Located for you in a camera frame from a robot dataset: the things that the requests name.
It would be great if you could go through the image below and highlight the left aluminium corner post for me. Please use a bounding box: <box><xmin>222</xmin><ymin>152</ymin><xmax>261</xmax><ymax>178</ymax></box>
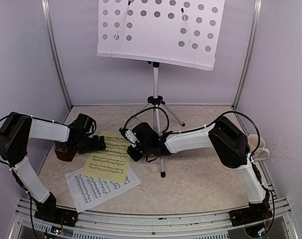
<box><xmin>41</xmin><ymin>0</ymin><xmax>73</xmax><ymax>112</ymax></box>

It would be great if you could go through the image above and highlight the right aluminium corner post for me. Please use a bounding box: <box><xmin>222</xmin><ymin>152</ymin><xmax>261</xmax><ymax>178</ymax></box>
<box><xmin>232</xmin><ymin>0</ymin><xmax>263</xmax><ymax>108</ymax></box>

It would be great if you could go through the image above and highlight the aluminium front rail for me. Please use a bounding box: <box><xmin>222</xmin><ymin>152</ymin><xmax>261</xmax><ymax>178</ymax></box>
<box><xmin>5</xmin><ymin>197</ymin><xmax>302</xmax><ymax>239</ymax></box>

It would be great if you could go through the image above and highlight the aluminium corner post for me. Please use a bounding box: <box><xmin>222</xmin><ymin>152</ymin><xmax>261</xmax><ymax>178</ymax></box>
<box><xmin>41</xmin><ymin>0</ymin><xmax>73</xmax><ymax>112</ymax></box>
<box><xmin>232</xmin><ymin>0</ymin><xmax>263</xmax><ymax>108</ymax></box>

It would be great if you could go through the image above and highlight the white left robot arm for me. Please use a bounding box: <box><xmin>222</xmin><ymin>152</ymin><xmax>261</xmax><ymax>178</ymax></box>
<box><xmin>0</xmin><ymin>112</ymin><xmax>106</xmax><ymax>222</ymax></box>

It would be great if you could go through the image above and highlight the white sheet music page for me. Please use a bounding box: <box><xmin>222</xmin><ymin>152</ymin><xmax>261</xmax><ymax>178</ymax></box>
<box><xmin>65</xmin><ymin>168</ymin><xmax>141</xmax><ymax>213</ymax></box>

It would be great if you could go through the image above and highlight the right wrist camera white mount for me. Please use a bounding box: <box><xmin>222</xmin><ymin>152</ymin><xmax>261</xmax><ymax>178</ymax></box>
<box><xmin>119</xmin><ymin>128</ymin><xmax>138</xmax><ymax>147</ymax></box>

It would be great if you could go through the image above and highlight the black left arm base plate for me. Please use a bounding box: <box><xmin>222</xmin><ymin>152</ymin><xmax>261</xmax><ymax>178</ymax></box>
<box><xmin>34</xmin><ymin>208</ymin><xmax>78</xmax><ymax>227</ymax></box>

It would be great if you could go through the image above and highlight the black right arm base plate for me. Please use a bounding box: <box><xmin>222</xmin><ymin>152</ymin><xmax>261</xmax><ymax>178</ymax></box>
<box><xmin>229</xmin><ymin>208</ymin><xmax>273</xmax><ymax>227</ymax></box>

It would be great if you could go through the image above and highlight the white perforated music stand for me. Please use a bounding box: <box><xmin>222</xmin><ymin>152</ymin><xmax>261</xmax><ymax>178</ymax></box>
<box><xmin>96</xmin><ymin>0</ymin><xmax>226</xmax><ymax>178</ymax></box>

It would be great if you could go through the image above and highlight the floral ceramic mug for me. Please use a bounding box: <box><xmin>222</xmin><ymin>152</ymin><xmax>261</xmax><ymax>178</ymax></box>
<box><xmin>248</xmin><ymin>134</ymin><xmax>270</xmax><ymax>161</ymax></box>

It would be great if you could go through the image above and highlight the brown wooden metronome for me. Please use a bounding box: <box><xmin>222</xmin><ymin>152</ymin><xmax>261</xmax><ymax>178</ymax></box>
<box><xmin>54</xmin><ymin>141</ymin><xmax>77</xmax><ymax>162</ymax></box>

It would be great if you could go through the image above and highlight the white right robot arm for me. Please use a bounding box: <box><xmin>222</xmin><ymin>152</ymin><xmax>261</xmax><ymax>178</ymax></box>
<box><xmin>119</xmin><ymin>113</ymin><xmax>275</xmax><ymax>221</ymax></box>

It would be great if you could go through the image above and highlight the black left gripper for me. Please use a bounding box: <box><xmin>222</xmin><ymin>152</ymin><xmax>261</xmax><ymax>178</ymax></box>
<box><xmin>74</xmin><ymin>134</ymin><xmax>106</xmax><ymax>154</ymax></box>

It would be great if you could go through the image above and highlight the yellow sheet music page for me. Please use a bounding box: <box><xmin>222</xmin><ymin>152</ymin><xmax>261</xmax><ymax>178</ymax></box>
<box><xmin>81</xmin><ymin>131</ymin><xmax>130</xmax><ymax>183</ymax></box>

